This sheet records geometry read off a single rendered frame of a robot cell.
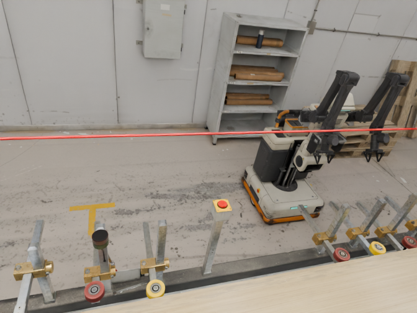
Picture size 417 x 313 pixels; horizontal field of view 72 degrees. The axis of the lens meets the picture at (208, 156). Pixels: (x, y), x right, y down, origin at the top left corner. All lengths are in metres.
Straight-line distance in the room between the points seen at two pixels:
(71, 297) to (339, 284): 1.29
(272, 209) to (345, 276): 1.25
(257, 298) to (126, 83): 2.96
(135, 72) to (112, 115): 0.65
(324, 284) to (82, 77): 3.19
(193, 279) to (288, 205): 1.48
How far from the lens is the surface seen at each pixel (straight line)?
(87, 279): 1.51
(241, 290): 1.45
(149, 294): 1.38
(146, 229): 1.64
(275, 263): 1.84
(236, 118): 4.31
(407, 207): 2.14
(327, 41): 4.51
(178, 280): 1.66
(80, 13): 3.54
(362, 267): 1.81
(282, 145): 2.76
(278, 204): 2.83
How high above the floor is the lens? 2.13
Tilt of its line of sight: 36 degrees down
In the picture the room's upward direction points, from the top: 10 degrees clockwise
